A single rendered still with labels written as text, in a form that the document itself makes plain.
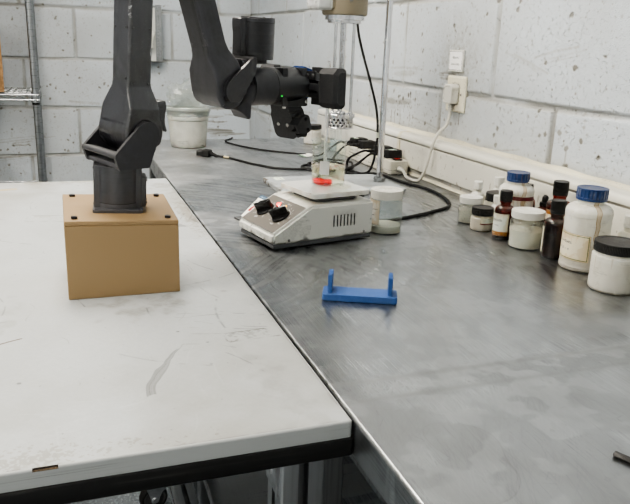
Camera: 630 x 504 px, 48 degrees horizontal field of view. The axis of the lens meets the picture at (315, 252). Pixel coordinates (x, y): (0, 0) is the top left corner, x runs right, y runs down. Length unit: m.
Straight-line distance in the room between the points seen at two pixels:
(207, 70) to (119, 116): 0.15
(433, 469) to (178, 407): 0.24
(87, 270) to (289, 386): 0.35
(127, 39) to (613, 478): 0.73
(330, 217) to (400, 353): 0.45
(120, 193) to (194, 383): 0.34
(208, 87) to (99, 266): 0.30
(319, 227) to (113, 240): 0.39
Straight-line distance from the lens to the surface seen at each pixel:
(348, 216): 1.21
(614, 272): 1.08
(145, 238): 0.94
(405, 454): 0.62
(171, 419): 0.66
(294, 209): 1.18
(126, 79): 0.96
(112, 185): 0.97
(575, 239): 1.16
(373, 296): 0.94
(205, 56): 1.03
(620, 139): 1.35
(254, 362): 0.76
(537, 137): 1.53
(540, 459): 0.64
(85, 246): 0.94
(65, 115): 3.59
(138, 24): 0.96
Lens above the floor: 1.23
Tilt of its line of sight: 16 degrees down
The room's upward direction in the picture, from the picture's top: 2 degrees clockwise
